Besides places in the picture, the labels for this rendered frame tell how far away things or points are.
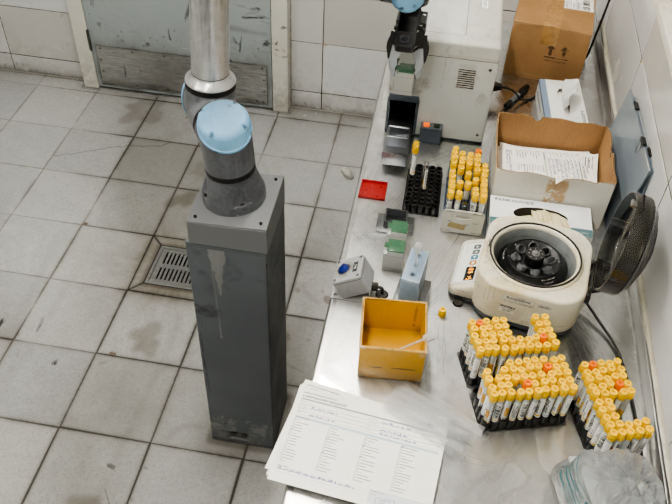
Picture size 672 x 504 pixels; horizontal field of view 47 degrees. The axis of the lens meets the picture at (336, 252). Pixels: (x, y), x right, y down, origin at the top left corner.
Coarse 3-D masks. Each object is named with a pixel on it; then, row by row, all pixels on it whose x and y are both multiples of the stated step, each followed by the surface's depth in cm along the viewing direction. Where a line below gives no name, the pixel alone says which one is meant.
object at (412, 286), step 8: (424, 256) 170; (408, 264) 168; (424, 264) 168; (408, 272) 166; (416, 272) 166; (424, 272) 171; (400, 280) 177; (408, 280) 165; (416, 280) 165; (424, 280) 177; (400, 288) 167; (408, 288) 166; (416, 288) 166; (424, 288) 175; (400, 296) 169; (408, 296) 168; (416, 296) 167; (424, 296) 174
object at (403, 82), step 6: (396, 72) 193; (414, 72) 192; (396, 78) 193; (402, 78) 193; (408, 78) 192; (396, 84) 194; (402, 84) 194; (408, 84) 194; (396, 90) 196; (402, 90) 195; (408, 90) 195
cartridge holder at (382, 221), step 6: (390, 210) 190; (396, 210) 190; (402, 210) 190; (378, 216) 191; (384, 216) 191; (390, 216) 191; (396, 216) 191; (402, 216) 191; (378, 222) 190; (384, 222) 187; (390, 222) 187; (378, 228) 189; (384, 228) 188; (408, 228) 189; (408, 234) 188
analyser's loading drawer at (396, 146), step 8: (392, 120) 216; (400, 120) 216; (408, 120) 216; (392, 128) 209; (400, 128) 208; (408, 128) 208; (392, 136) 205; (400, 136) 210; (408, 136) 209; (384, 144) 208; (392, 144) 207; (400, 144) 206; (408, 144) 208; (384, 152) 202; (392, 152) 202; (400, 152) 205; (384, 160) 204; (392, 160) 204; (400, 160) 203
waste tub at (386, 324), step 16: (368, 304) 162; (384, 304) 162; (400, 304) 161; (416, 304) 161; (368, 320) 166; (384, 320) 165; (400, 320) 165; (416, 320) 164; (368, 336) 165; (384, 336) 165; (400, 336) 166; (416, 336) 166; (368, 352) 153; (384, 352) 152; (400, 352) 152; (416, 352) 151; (368, 368) 156; (384, 368) 156; (400, 368) 155; (416, 368) 155
